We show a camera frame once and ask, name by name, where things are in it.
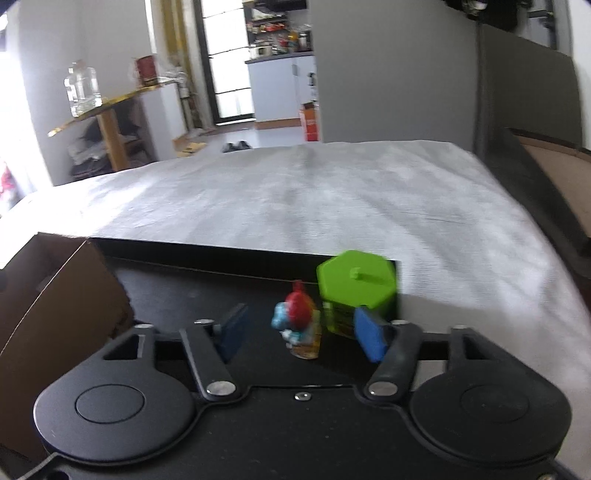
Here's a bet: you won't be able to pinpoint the green hexagonal container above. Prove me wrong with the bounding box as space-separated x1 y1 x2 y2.
317 250 398 338

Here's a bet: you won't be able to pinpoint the red hat smurf figurine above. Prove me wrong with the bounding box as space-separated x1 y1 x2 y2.
270 281 322 360

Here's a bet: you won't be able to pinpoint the black shallow tray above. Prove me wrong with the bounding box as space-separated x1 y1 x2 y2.
92 237 376 387

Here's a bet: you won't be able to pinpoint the brown cardboard box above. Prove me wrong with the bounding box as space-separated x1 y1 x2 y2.
1 233 133 461

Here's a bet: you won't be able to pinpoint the pair of black slippers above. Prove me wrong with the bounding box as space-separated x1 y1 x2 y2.
222 141 252 153

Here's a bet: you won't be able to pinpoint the yellow slippers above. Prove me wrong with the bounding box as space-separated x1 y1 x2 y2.
176 142 207 157

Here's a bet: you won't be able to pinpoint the round gold side table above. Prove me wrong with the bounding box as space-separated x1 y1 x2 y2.
47 79 175 172

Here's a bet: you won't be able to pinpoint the orange cardboard box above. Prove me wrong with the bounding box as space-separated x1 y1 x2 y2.
300 102 320 142

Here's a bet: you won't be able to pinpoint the white kitchen cabinet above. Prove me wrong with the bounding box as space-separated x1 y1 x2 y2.
245 52 317 129

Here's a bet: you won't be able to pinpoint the dark sofa with wooden panel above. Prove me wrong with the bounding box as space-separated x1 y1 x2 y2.
475 22 591 278

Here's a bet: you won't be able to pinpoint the red tin can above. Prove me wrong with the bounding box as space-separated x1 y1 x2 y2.
135 55 159 87

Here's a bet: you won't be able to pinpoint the clear glass jar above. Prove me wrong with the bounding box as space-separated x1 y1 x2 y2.
63 60 103 118

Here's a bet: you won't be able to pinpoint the black framed glass door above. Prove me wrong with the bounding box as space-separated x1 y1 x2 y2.
194 0 253 125

